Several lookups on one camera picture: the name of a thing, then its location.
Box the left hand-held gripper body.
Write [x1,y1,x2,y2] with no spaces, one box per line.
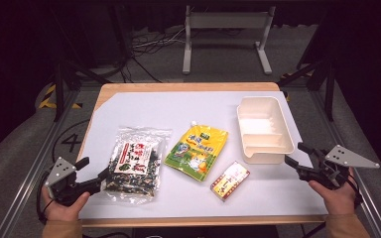
[45,157,103,207]

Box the person's left hand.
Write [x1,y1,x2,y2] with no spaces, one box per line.
[41,187,91,222]

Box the person's right hand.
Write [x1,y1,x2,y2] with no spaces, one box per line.
[308,168,358,218]

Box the white plastic container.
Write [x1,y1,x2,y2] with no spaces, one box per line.
[236,95,296,166]

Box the hand-held gripper cable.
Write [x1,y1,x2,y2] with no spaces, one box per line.
[35,171,54,226]
[344,172,365,210]

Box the yellow and black hazard tape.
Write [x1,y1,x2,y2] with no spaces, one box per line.
[38,83,82,110]

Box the right hand-held gripper cable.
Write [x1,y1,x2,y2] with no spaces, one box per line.
[344,172,365,210]

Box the yellow spouted sauce pouch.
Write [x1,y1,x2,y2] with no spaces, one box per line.
[163,119,229,182]

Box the clear bag of dried seaweed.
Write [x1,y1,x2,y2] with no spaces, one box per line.
[103,125,174,206]

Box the white table mat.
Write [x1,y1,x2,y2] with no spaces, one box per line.
[77,90,328,220]

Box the white metal stand frame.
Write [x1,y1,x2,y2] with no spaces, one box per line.
[182,4,277,75]

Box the small red and yellow box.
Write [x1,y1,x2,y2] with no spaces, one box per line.
[209,160,251,203]

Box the left hand-held gripper cable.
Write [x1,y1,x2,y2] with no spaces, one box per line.
[35,171,54,226]

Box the bundle of floor cables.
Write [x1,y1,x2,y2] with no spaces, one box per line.
[131,27,187,57]

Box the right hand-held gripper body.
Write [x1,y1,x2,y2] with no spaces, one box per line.
[299,144,381,191]

